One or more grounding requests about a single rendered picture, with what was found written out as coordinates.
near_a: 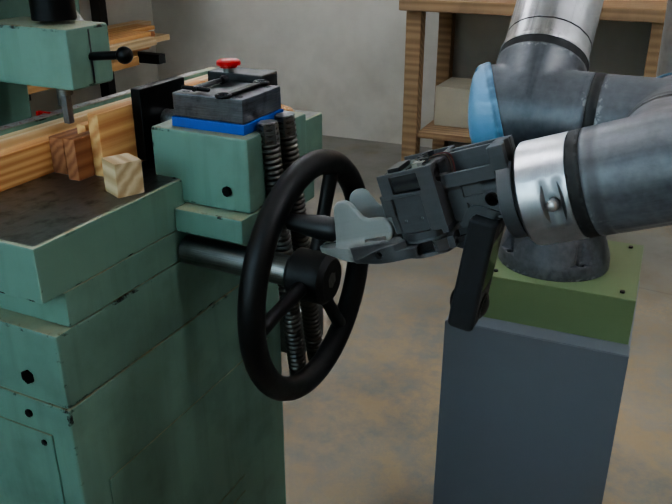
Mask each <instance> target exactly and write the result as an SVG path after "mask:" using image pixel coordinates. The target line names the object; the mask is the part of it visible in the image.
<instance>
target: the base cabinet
mask: <svg viewBox="0 0 672 504"><path fill-rule="evenodd" d="M238 292H239V285H237V286H236V287H234V288H233V289H232V290H230V291H229V292H228V293H226V294H225V295H224V296H222V297H221V298H220V299H218V300H217V301H215V302H214V303H213V304H211V305H210V306H209V307H207V308H206V309H205V310H203V311H202V312H200V313H199V314H198V315H196V316H195V317H194V318H192V319H191V320H190V321H188V322H187V323H185V324H184V325H183V326H181V327H180V328H179V329H177V330H176V331H175V332H173V333H172V334H171V335H169V336H168V337H166V338H165V339H164V340H162V341H161V342H160V343H158V344H157V345H156V346H154V347H153V348H151V349H150V350H149V351H147V352H146V353H145V354H143V355H142V356H141V357H139V358H138V359H137V360H135V361H134V362H132V363H131V364H130V365H128V366H127V367H126V368H124V369H123V370H122V371H120V372H119V373H117V374H116V375H115V376H113V377H112V378H111V379H109V380H108V381H107V382H105V383H104V384H103V385H101V386H100V387H98V388H97V389H96V390H94V391H93V392H92V393H90V394H89V395H88V396H86V397H85V398H83V399H82V400H81V401H79V402H78V403H77V404H75V405H74V406H73V407H71V408H68V409H66V408H63V407H60V406H57V405H54V404H51V403H48V402H45V401H42V400H40V399H37V398H34V397H31V396H28V395H25V394H22V393H19V392H17V391H14V390H11V389H8V388H5V387H2V386H0V504H286V484H285V455H284V426H283V401H277V400H273V399H271V398H269V397H267V396H266V395H264V394H263V393H262V392H260V391H259V390H258V389H257V387H256V386H255V385H254V383H253V382H252V380H251V379H250V377H249V375H248V373H247V371H246V368H245V365H244V362H243V359H242V355H241V350H240V344H239V337H238V326H237V305H238ZM266 338H267V345H268V350H269V354H270V357H271V360H272V362H273V364H274V367H275V368H276V370H277V371H278V372H279V373H280V374H281V375H282V367H281V338H280V322H279V323H278V324H277V325H276V326H275V327H274V328H273V329H272V331H271V332H270V333H269V334H268V335H267V336H266Z"/></svg>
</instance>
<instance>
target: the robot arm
mask: <svg viewBox="0 0 672 504"><path fill-rule="evenodd" d="M603 2H604V0H517V1H516V5H515V8H514V12H513V15H512V18H511V22H510V25H509V29H508V32H507V35H506V39H505V42H504V43H503V44H502V46H501V48H500V51H499V55H498V58H497V61H496V64H491V62H486V63H484V64H481V65H479V66H478V67H477V68H476V70H475V73H474V75H473V78H472V82H471V87H470V94H469V104H468V126H469V135H470V139H471V142H472V144H469V145H465V146H461V147H457V148H456V147H455V145H451V146H447V147H443V148H439V149H435V150H433V149H432V150H429V151H426V152H422V153H418V154H414V155H409V156H405V157H404V159H405V160H404V161H400V162H397V163H396V164H395V165H393V166H392V167H390V168H389V169H388V170H387V173H385V174H384V175H381V176H377V177H376V179H377V182H378V185H379V188H380V191H381V195H382V196H381V197H380V201H381V204H380V203H378V201H377V200H376V199H375V198H374V197H373V196H372V195H371V193H370V192H369V191H368V190H366V189H363V188H360V189H356V190H354V191H353V192H352V193H351V195H350V199H349V200H350V201H347V200H342V201H339V202H337V203H336V204H335V206H334V221H335V232H336V241H334V242H330V241H327V242H325V243H323V245H321V246H320V249H321V252H322V253H324V254H327V255H330V256H332V257H335V258H338V259H341V260H344V261H347V262H355V263H356V264H384V263H391V262H396V261H401V260H405V259H411V258H412V259H421V258H427V257H431V256H435V255H439V254H443V253H446V252H449V251H451V250H452V249H454V248H455V247H459V248H463V252H462V257H461V261H460V266H459V271H458V275H457V280H456V285H455V288H454V289H453V291H452V293H451V295H450V312H449V317H448V324H449V325H450V326H452V327H455V328H458V329H461V330H464V331H467V332H470V331H472V330H473V328H474V326H475V325H476V323H477V321H478V320H479V319H481V317H482V316H484V315H485V313H486V312H487V310H488V308H489V303H490V300H489V289H490V284H491V280H492V276H493V272H494V268H495V264H496V260H497V255H498V258H499V260H500V261H501V263H502V264H503V265H505V266H506V267H507V268H509V269H511V270H513V271H515V272H517V273H519V274H522V275H525V276H528V277H531V278H536V279H540V280H546V281H554V282H582V281H588V280H593V279H596V278H598V277H601V276H603V275H604V274H605V273H606V272H607V271H608V269H609V264H610V250H609V246H608V242H607V238H606V235H612V234H618V233H625V232H631V231H638V230H644V229H650V228H657V227H663V226H670V225H672V0H668V1H667V8H666V14H665V21H664V27H663V34H662V40H661V47H660V53H659V59H658V66H657V72H656V77H643V76H630V75H617V74H608V73H602V72H589V67H590V59H589V58H590V54H591V50H592V46H593V42H594V38H595V34H596V30H597V26H598V22H599V18H600V14H601V10H602V6H603ZM505 225H506V227H507V229H506V231H505V232H504V234H503V231H504V227H505ZM502 235H503V236H502Z"/></svg>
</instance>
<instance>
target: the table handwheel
mask: <svg viewBox="0 0 672 504"><path fill-rule="evenodd" d="M321 175H323V178H322V185H321V191H320V197H319V203H318V210H317V214H316V215H325V216H330V214H331V209H332V204H333V199H334V194H335V189H336V184H337V182H338V183H339V185H340V187H341V189H342V192H343V194H344V197H345V200H347V201H350V200H349V199H350V195H351V193H352V192H353V191H354V190H356V189H360V188H363V189H365V185H364V182H363V179H362V177H361V175H360V173H359V171H358V169H357V168H356V166H355V165H354V164H353V162H352V161H351V160H350V159H349V158H348V157H347V156H345V155H344V154H342V153H340V152H338V151H336V150H332V149H318V150H314V151H311V152H308V153H306V154H305V155H303V156H301V157H300V158H298V159H297V160H295V161H294V162H293V163H292V164H291V165H290V166H289V167H288V168H287V169H286V170H285V171H284V172H283V174H282V175H281V176H280V177H279V179H278V180H277V182H276V183H275V184H274V186H273V187H272V189H271V191H270V192H269V194H268V196H267V198H266V199H265V201H264V203H263V205H262V207H261V210H260V212H259V214H258V216H257V219H256V221H255V224H254V226H253V229H252V232H251V235H250V238H249V242H248V245H247V246H243V245H238V244H233V243H228V242H224V241H219V240H214V239H209V238H204V237H199V236H195V235H186V236H185V237H184V238H183V239H182V241H181V243H180V245H179V258H180V260H181V262H183V263H186V264H190V265H195V266H199V267H203V268H208V269H212V270H217V271H221V272H226V273H230V274H235V275H239V276H241V277H240V283H239V292H238V305H237V326H238V337H239V344H240V350H241V355H242V359H243V362H244V365H245V368H246V371H247V373H248V375H249V377H250V379H251V380H252V382H253V383H254V385H255V386H256V387H257V389H258V390H259V391H260V392H262V393H263V394H264V395H266V396H267V397H269V398H271V399H273V400H277V401H293V400H296V399H299V398H301V397H303V396H305V395H307V394H308V393H310V392H311V391H313V390H314V389H315V388H316V387H317V386H318V385H319V384H320V383H321V382H322V381H323V380H324V379H325V377H326V376H327V375H328V374H329V372H330V371H331V369H332V368H333V367H334V365H335V363H336V362H337V360H338V358H339V357H340V355H341V353H342V351H343V349H344V347H345V345H346V343H347V341H348V338H349V336H350V334H351V331H352V329H353V326H354V323H355V320H356V317H357V314H358V311H359V308H360V304H361V301H362V297H363V293H364V288H365V283H366V278H367V272H368V265H369V264H356V263H355V262H347V267H346V273H345V278H344V283H343V288H342V292H341V296H340V299H339V303H338V306H337V305H336V303H335V301H334V299H333V298H334V296H335V295H336V293H337V291H338V288H339V285H340V280H341V265H340V262H339V260H338V258H335V257H332V256H330V255H327V254H324V253H322V252H321V249H320V246H321V245H323V243H325V242H326V241H323V240H318V239H315V238H311V243H310V248H304V247H300V248H298V249H297V250H296V251H294V252H293V253H292V254H291V255H287V254H282V253H277V252H275V251H276V247H277V244H278V241H279V238H280V235H281V233H282V230H283V227H284V225H285V223H286V220H287V218H288V216H289V214H290V212H291V210H292V208H293V206H294V204H295V203H296V201H297V199H298V198H299V196H300V195H301V193H302V192H303V191H304V189H305V188H306V187H307V186H308V185H309V184H310V183H311V182H312V181H313V180H314V179H316V178H317V177H319V176H321ZM268 282H270V283H274V284H279V285H283V286H284V288H285V290H286V293H285V294H284V296H283V297H282V298H281V299H280V300H279V301H278V302H277V303H276V305H274V306H273V307H272V308H271V309H270V310H269V311H268V312H267V313H266V298H267V289H268ZM300 300H302V301H306V302H311V303H315V304H319V305H322V307H323V308H324V310H325V311H326V313H327V315H328V317H329V319H330V321H331V325H330V327H329V329H328V331H327V334H326V336H325V338H324V339H323V341H322V343H321V345H320V347H319V348H318V350H317V351H316V353H315V354H314V356H313V357H312V358H311V360H310V361H309V362H308V363H307V364H306V365H305V366H304V367H303V368H302V369H301V370H300V371H298V372H297V373H295V374H294V375H291V376H283V375H281V374H280V373H279V372H278V371H277V370H276V368H275V367H274V364H273V362H272V360H271V357H270V354H269V350H268V345H267V338H266V336H267V335H268V334H269V333H270V332H271V331H272V329H273V328H274V327H275V326H276V325H277V324H278V323H279V322H280V320H281V319H282V318H283V317H284V316H285V315H286V314H287V313H288V312H289V311H290V310H291V309H292V308H293V307H294V306H295V305H296V304H297V303H298V302H299V301H300Z"/></svg>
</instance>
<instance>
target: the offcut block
mask: <svg viewBox="0 0 672 504"><path fill-rule="evenodd" d="M101 159H102V167H103V174H104V182H105V190H106V191H107V192H109V193H110V194H112V195H114V196H115V197H117V198H123V197H127V196H131V195H136V194H140V193H144V192H145V191H144V182H143V172H142V163H141V159H139V158H137V157H135V156H133V155H131V154H129V153H123V154H118V155H113V156H108V157H103V158H101Z"/></svg>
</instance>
